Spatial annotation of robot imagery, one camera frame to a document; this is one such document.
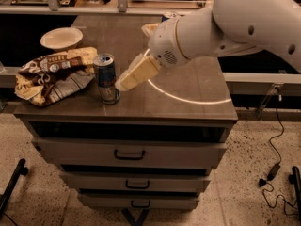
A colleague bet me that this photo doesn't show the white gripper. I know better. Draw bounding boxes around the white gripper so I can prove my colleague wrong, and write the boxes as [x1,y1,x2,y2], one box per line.
[115,17,190,91]

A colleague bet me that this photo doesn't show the red bull can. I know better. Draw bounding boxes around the red bull can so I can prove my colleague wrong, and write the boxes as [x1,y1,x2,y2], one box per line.
[93,53,119,105]

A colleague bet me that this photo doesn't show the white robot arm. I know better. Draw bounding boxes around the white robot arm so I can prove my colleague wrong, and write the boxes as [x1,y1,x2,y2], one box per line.
[115,0,301,91]

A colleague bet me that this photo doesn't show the blue pepsi can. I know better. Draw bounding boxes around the blue pepsi can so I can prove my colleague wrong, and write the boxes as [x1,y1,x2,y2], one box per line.
[161,11,180,22]

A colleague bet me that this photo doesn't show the white bowl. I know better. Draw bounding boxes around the white bowl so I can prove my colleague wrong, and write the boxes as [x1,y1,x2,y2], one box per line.
[40,27,83,51]

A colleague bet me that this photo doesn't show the brown yellow chip bag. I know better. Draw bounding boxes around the brown yellow chip bag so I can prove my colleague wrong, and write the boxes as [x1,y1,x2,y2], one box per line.
[15,47,97,107]

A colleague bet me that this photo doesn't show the top drawer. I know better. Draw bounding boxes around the top drawer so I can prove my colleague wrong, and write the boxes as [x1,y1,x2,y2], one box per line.
[32,137,226,170]

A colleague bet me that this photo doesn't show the drawer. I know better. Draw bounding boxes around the drawer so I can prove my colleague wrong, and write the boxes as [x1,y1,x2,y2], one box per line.
[32,137,226,170]
[60,172,210,194]
[78,194,199,210]

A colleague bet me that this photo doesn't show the middle drawer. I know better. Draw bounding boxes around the middle drawer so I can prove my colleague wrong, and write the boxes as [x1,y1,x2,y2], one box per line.
[60,172,210,194]

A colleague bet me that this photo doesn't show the bottom drawer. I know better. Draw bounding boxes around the bottom drawer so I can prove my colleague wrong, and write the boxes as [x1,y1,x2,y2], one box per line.
[78,194,199,210]

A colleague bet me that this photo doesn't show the black stand leg left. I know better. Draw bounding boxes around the black stand leg left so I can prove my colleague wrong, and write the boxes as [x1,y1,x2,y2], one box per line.
[0,158,28,217]

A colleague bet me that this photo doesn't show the black stand leg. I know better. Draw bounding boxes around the black stand leg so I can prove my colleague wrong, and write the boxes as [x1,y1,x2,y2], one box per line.
[288,166,301,221]
[0,158,28,217]

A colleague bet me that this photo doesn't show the black stand leg right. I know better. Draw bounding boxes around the black stand leg right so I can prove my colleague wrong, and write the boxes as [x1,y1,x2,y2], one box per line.
[288,166,301,221]

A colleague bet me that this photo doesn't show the black power cable with adapter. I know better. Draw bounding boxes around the black power cable with adapter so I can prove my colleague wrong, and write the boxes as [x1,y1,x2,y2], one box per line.
[258,105,299,217]

